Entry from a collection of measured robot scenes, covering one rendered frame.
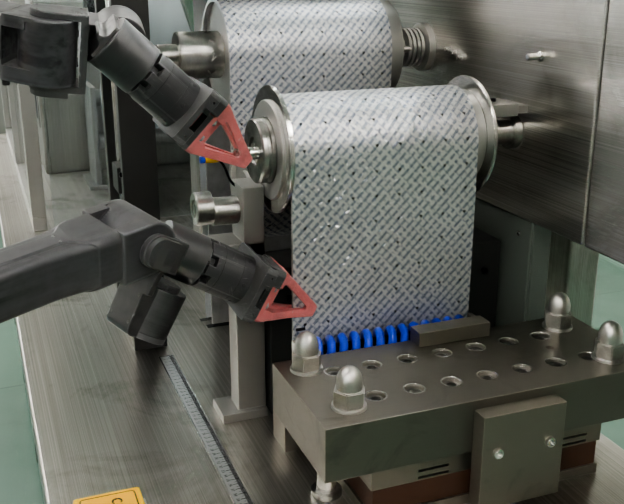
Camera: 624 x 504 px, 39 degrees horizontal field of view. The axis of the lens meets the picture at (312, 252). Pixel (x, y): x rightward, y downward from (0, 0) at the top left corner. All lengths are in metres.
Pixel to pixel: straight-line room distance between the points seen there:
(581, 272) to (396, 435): 0.58
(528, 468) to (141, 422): 0.48
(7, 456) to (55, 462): 1.85
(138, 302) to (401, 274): 0.32
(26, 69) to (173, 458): 0.47
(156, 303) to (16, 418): 2.24
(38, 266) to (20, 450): 2.17
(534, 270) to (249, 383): 0.40
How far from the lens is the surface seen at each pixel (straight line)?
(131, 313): 0.93
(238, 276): 0.95
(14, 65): 0.93
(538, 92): 1.12
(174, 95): 0.93
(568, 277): 1.38
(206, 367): 1.29
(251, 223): 1.05
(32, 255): 0.82
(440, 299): 1.10
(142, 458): 1.08
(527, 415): 0.94
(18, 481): 2.81
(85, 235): 0.85
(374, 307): 1.06
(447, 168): 1.05
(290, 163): 0.95
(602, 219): 1.04
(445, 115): 1.05
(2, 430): 3.10
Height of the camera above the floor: 1.46
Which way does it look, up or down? 18 degrees down
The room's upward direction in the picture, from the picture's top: straight up
